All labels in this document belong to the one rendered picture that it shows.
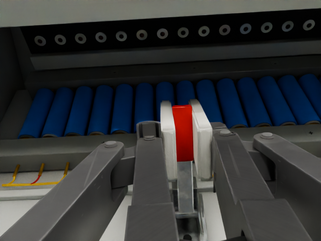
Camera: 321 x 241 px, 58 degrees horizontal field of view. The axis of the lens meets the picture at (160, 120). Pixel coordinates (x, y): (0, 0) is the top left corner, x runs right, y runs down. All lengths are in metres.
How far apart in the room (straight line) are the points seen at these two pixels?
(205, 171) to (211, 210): 0.07
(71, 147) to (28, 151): 0.03
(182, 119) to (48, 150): 0.12
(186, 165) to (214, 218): 0.05
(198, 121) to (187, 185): 0.05
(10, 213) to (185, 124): 0.15
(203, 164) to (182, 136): 0.03
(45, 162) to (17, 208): 0.04
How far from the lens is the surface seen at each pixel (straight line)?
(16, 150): 0.26
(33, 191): 0.25
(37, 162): 0.26
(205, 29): 0.30
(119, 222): 0.22
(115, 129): 0.25
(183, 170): 0.19
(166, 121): 0.16
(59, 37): 0.32
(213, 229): 0.22
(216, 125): 0.17
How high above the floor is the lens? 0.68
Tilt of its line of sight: 23 degrees down
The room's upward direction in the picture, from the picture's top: 4 degrees counter-clockwise
